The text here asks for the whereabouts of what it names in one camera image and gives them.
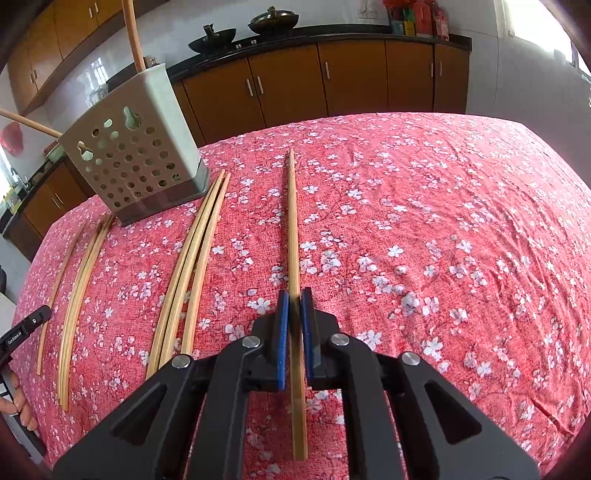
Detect wooden upper kitchen cabinets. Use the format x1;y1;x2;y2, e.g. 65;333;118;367
7;0;139;116

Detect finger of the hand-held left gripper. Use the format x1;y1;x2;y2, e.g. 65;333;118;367
28;305;52;330

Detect wooden kitchen cabinets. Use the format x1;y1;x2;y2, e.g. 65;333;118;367
7;0;139;116
4;39;472;264

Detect black open wok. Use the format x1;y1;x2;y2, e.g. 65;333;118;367
188;24;237;54

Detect person's left hand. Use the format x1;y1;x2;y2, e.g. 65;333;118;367
0;369;40;432

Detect bright side window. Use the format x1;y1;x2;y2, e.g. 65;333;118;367
505;0;591;84

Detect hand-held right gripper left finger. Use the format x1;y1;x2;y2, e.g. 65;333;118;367
51;290;291;480

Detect black kitchen countertop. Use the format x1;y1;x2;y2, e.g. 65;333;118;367
0;25;472;232

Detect perforated metal chopstick holder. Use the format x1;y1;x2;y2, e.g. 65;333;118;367
60;58;211;227

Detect red bottles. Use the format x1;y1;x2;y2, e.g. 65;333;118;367
383;0;451;41

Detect wooden lower kitchen cabinets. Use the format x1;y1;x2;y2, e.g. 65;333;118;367
4;39;472;264

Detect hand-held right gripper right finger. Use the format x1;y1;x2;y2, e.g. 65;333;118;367
300;287;541;480

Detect black wok with lid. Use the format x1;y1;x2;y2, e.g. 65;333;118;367
248;6;300;36

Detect hanging red plastic bag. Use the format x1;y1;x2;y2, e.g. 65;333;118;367
0;122;25;156

